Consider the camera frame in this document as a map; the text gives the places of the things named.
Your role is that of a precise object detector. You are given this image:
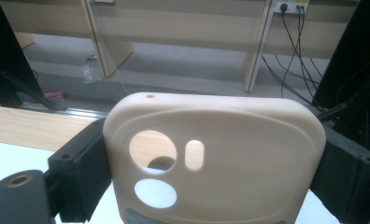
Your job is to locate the bundle of black cables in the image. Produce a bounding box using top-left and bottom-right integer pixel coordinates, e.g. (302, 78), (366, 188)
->
(261, 3), (325, 107)

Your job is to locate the white wall socket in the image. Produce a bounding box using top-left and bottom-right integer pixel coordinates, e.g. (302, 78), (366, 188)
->
(274, 0), (310, 15)

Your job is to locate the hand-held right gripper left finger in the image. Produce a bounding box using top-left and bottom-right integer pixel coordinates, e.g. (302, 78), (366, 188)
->
(47, 118), (113, 223)

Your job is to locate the pink packet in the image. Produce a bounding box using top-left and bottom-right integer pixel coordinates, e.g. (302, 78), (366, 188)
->
(28, 90), (68, 103)

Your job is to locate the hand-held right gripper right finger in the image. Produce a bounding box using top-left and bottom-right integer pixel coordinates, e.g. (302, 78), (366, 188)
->
(309, 124), (370, 224)

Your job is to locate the black curtain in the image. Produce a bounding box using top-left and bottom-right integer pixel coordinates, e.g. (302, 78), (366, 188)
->
(0, 0), (45, 94)
(311, 0), (370, 108)

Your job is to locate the white table board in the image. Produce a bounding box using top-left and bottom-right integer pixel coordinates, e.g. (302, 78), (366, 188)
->
(0, 139), (341, 224)

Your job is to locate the clear plastic bottle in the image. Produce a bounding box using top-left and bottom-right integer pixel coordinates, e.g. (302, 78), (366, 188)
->
(81, 63), (97, 85)

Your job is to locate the aluminium floor rail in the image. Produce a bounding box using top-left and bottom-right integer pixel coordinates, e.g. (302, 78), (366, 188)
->
(20, 102), (110, 119)

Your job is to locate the white floor cable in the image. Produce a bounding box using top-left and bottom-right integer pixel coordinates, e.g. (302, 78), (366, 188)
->
(115, 68), (132, 96)

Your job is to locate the black tripod stand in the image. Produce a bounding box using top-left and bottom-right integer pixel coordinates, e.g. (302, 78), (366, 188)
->
(314, 55), (370, 152)
(0, 66), (68, 112)

